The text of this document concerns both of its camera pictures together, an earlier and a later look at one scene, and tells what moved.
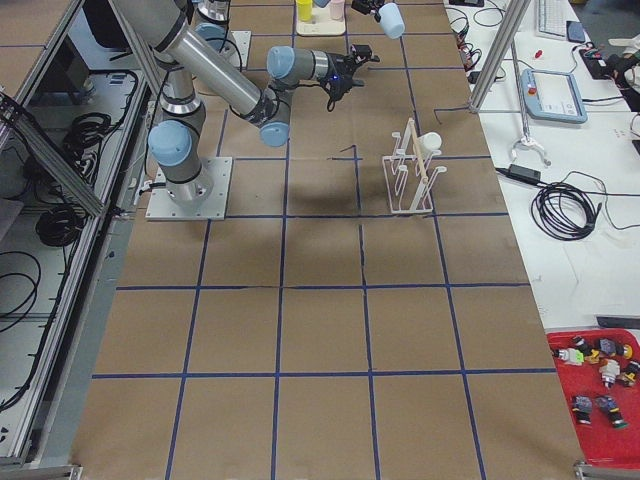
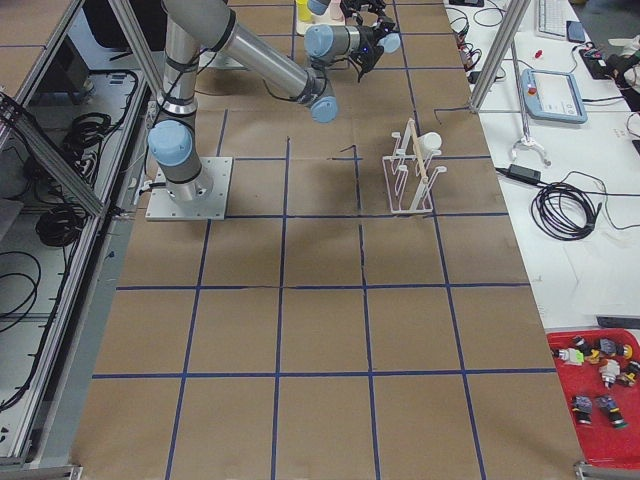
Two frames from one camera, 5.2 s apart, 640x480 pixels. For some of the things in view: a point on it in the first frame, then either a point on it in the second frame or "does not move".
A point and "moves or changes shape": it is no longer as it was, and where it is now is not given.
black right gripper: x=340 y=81 -> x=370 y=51
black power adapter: x=524 y=173 does not move
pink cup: x=336 y=10 does not move
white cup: x=429 y=142 does not move
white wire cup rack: x=410 y=183 does not move
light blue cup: x=391 y=21 moves or changes shape
